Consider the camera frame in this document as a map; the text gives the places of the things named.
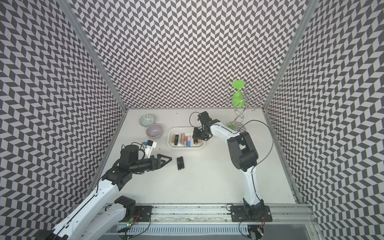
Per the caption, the black lipstick with text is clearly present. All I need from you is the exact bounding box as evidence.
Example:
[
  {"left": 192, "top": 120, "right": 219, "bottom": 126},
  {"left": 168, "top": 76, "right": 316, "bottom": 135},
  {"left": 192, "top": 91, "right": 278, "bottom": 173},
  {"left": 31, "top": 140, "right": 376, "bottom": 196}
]
[{"left": 177, "top": 157, "right": 184, "bottom": 171}]

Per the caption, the purple ceramic bowl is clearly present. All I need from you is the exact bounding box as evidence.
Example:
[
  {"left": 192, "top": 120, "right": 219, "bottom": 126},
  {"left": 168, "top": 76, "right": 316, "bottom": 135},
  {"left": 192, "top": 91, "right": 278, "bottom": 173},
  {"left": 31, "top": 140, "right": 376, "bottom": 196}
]
[{"left": 146, "top": 124, "right": 163, "bottom": 140}]

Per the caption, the plain black lipstick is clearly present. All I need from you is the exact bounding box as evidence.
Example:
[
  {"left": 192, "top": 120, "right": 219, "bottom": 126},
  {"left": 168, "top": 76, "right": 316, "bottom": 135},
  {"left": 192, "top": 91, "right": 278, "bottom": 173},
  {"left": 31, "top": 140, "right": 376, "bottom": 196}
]
[{"left": 178, "top": 157, "right": 185, "bottom": 170}]

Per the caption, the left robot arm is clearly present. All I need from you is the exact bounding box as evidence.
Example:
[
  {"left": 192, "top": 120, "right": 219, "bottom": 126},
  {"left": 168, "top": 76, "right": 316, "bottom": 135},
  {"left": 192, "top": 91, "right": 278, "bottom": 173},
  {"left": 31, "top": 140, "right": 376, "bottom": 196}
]
[{"left": 35, "top": 145, "right": 172, "bottom": 240}]

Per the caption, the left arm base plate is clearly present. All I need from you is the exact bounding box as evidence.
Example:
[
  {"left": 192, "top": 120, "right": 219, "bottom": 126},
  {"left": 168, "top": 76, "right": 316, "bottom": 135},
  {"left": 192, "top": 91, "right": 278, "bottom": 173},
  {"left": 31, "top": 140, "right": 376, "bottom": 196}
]
[{"left": 126, "top": 205, "right": 153, "bottom": 223}]

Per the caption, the aluminium front rail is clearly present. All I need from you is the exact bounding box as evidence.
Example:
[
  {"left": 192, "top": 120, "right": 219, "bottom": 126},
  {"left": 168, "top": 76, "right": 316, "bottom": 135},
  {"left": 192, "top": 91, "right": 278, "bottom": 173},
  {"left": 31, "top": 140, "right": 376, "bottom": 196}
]
[{"left": 103, "top": 204, "right": 323, "bottom": 240}]

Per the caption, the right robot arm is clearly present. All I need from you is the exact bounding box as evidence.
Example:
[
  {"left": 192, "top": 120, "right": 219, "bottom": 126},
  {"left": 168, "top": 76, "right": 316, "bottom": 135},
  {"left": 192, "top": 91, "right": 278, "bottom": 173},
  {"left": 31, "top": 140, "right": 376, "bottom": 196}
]
[{"left": 193, "top": 121, "right": 266, "bottom": 220}]

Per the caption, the chrome wire stand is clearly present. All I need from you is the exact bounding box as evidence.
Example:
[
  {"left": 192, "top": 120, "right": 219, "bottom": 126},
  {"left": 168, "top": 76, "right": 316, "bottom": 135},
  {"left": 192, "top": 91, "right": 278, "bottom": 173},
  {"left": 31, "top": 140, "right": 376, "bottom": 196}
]
[{"left": 227, "top": 83, "right": 261, "bottom": 132}]

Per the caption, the white plastic storage box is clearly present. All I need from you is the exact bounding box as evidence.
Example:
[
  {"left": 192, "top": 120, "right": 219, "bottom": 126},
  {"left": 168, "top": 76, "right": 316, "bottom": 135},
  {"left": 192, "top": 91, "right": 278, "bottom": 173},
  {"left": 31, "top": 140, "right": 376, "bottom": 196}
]
[{"left": 168, "top": 127, "right": 205, "bottom": 150}]

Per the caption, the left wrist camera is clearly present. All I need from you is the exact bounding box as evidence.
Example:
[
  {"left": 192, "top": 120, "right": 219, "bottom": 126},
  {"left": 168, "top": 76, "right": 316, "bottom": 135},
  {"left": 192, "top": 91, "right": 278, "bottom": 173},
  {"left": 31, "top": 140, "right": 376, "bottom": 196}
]
[{"left": 142, "top": 140, "right": 157, "bottom": 159}]

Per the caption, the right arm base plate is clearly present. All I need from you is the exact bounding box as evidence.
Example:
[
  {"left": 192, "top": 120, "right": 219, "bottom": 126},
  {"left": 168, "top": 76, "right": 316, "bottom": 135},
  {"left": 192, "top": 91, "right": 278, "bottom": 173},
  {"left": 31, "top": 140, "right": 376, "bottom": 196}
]
[{"left": 230, "top": 206, "right": 273, "bottom": 223}]

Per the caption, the green plastic cup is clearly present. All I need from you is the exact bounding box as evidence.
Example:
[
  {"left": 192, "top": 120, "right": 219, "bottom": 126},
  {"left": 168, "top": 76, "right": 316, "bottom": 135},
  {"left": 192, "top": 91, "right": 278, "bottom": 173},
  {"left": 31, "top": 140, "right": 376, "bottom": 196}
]
[{"left": 232, "top": 80, "right": 246, "bottom": 108}]

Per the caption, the beige matte lipstick tube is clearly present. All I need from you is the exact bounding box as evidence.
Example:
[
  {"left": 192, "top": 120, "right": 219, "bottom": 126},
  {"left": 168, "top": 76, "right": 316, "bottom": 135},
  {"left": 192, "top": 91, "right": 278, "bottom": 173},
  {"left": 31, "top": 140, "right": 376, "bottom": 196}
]
[{"left": 181, "top": 133, "right": 185, "bottom": 145}]

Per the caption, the green patterned bowl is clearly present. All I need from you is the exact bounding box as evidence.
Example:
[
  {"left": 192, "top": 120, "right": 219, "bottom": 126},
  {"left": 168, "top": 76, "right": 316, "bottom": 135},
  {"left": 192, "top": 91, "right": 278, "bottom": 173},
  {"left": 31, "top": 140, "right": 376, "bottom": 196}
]
[{"left": 139, "top": 114, "right": 156, "bottom": 128}]

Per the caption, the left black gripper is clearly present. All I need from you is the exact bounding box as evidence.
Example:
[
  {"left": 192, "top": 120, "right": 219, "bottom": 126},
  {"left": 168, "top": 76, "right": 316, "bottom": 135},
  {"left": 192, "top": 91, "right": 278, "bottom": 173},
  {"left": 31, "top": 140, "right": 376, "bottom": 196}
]
[{"left": 130, "top": 153, "right": 172, "bottom": 174}]

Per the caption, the black lipstick gold band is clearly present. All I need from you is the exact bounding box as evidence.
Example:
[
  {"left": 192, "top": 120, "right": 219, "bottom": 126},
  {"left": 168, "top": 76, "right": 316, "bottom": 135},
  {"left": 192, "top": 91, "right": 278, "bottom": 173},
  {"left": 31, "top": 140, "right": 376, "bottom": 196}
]
[{"left": 174, "top": 135, "right": 179, "bottom": 146}]

